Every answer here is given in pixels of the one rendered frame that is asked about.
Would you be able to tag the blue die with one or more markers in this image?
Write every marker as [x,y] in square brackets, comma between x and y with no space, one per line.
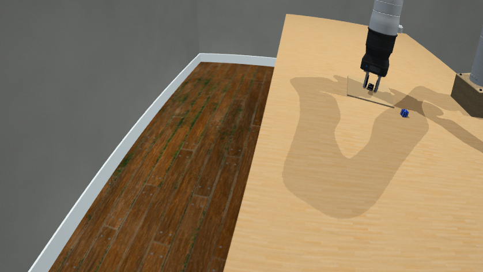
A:
[404,113]

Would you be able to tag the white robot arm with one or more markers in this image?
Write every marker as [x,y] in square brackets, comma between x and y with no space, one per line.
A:
[394,7]

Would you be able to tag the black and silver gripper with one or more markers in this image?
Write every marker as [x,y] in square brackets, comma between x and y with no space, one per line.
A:
[382,32]

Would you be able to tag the beige square mat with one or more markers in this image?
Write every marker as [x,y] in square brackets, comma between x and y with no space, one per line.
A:
[382,96]

